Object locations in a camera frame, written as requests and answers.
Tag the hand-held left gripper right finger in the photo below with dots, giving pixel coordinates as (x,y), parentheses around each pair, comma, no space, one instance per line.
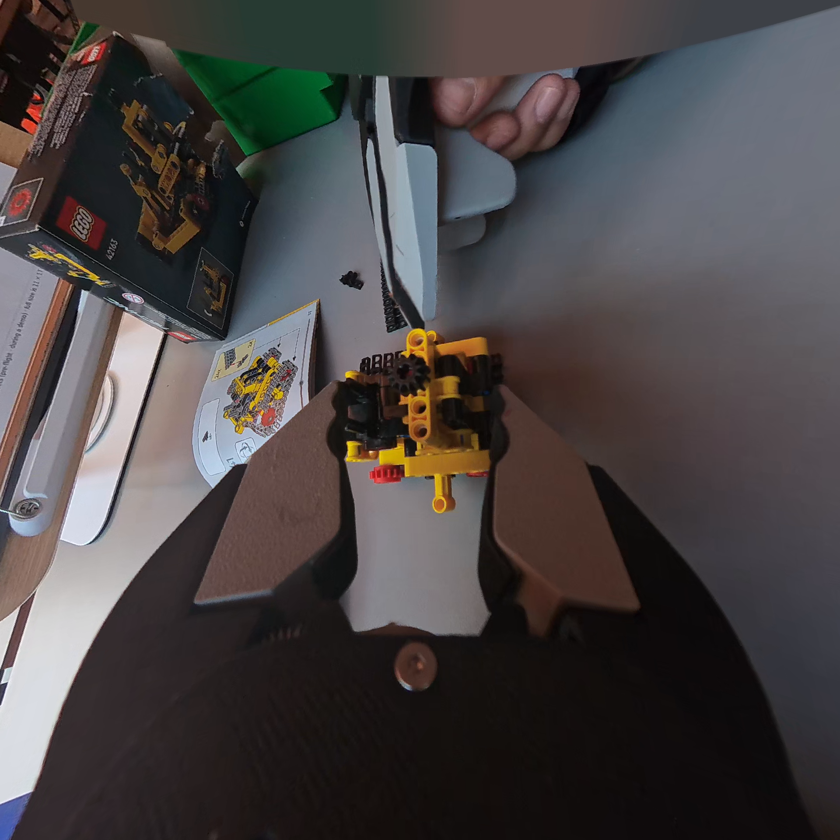
(564,525)

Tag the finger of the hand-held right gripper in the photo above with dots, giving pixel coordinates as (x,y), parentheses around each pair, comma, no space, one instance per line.
(374,197)
(413,229)

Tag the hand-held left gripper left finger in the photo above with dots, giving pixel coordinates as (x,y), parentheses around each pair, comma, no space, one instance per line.
(275,525)

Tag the yellow lego bulldozer model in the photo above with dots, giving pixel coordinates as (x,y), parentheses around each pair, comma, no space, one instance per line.
(426,407)

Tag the single black lego track link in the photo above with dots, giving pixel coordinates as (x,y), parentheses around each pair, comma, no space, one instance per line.
(351,279)

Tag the lego instruction booklet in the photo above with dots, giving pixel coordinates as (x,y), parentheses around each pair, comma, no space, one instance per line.
(262,380)

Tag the dark lego set box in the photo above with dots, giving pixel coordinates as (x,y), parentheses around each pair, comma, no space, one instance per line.
(131,197)

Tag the person's right hand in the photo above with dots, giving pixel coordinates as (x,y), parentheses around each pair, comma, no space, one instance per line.
(551,108)

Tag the green storage bin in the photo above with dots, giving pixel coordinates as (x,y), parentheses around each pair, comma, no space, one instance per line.
(275,105)

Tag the grey bar with screw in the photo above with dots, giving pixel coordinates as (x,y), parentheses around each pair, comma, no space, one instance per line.
(52,420)

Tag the white printed paper sheet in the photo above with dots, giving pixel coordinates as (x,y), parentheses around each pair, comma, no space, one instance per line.
(16,354)

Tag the cardboard box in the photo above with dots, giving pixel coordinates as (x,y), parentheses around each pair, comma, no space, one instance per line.
(16,148)

